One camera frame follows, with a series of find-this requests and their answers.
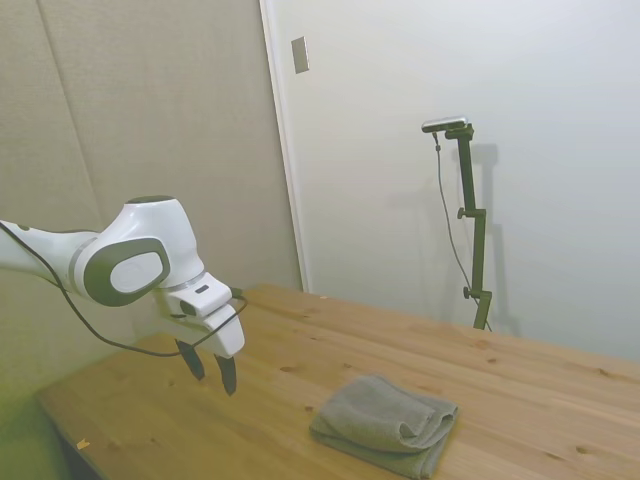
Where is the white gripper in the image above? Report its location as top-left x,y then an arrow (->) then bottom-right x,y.
153,292 -> 247,398

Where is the grey towel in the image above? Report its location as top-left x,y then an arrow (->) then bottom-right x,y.
308,373 -> 460,480

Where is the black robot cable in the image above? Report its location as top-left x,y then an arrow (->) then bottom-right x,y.
0,219 -> 249,359

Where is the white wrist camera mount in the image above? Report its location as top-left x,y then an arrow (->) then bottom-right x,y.
166,276 -> 235,322

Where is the white door frame trim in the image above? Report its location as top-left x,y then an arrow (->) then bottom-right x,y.
258,0 -> 314,294

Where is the dark green camera stand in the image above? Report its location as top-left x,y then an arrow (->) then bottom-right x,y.
443,126 -> 494,331

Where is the grey wall switch plate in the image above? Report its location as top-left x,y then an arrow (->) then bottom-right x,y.
291,35 -> 311,75

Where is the silver camera on stand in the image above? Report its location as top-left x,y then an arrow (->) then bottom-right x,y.
421,115 -> 472,135

